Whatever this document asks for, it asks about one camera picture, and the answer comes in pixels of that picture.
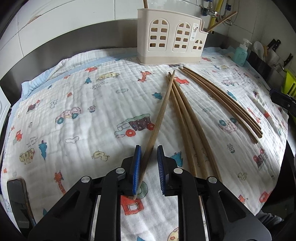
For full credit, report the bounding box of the white cartoon-print cloth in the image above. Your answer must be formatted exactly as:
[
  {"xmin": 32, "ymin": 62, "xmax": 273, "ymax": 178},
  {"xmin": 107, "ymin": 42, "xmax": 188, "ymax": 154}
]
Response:
[{"xmin": 0, "ymin": 47, "xmax": 290, "ymax": 241}]

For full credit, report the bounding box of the yellow gas pipe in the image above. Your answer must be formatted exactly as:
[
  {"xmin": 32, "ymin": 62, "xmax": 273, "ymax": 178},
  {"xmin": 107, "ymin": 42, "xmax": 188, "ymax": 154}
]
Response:
[{"xmin": 209, "ymin": 0, "xmax": 224, "ymax": 29}]

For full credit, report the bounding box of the beige plastic utensil holder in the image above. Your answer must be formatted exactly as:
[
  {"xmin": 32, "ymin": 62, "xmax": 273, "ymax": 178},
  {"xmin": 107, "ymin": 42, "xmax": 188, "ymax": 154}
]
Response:
[{"xmin": 137, "ymin": 9, "xmax": 208, "ymax": 65}]

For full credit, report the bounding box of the metal water valve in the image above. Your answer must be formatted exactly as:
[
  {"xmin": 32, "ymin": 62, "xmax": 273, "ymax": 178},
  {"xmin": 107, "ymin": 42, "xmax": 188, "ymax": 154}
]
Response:
[{"xmin": 199, "ymin": 2, "xmax": 232, "ymax": 27}]

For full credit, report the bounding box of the black-handled knife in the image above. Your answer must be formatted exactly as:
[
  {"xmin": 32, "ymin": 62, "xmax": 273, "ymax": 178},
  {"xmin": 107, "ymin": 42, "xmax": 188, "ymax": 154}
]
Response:
[
  {"xmin": 267, "ymin": 39, "xmax": 281, "ymax": 52},
  {"xmin": 283, "ymin": 53, "xmax": 293, "ymax": 67}
]

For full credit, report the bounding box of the black utensil container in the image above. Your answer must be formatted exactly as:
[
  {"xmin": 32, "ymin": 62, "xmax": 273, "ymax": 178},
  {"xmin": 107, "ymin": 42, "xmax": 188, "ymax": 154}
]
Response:
[{"xmin": 247, "ymin": 51, "xmax": 278, "ymax": 81}]

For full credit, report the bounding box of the white ladle spoon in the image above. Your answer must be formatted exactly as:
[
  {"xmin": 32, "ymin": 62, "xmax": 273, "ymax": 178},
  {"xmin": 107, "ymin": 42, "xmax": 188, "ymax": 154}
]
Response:
[{"xmin": 253, "ymin": 41, "xmax": 264, "ymax": 60}]

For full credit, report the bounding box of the wooden chopstick crossing diagonal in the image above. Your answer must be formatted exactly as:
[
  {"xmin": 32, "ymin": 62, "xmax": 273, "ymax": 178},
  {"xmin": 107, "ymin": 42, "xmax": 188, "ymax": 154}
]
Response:
[{"xmin": 138, "ymin": 70, "xmax": 175, "ymax": 187}]

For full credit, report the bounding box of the teal soap dispenser bottle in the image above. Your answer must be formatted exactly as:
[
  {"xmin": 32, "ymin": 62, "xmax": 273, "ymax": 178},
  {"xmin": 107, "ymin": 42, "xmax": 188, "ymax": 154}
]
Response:
[{"xmin": 232, "ymin": 38, "xmax": 252, "ymax": 67}]

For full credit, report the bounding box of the green plastic rack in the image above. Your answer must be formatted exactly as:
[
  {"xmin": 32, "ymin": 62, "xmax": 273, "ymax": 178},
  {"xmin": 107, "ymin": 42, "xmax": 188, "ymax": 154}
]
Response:
[{"xmin": 280, "ymin": 69, "xmax": 296, "ymax": 97}]

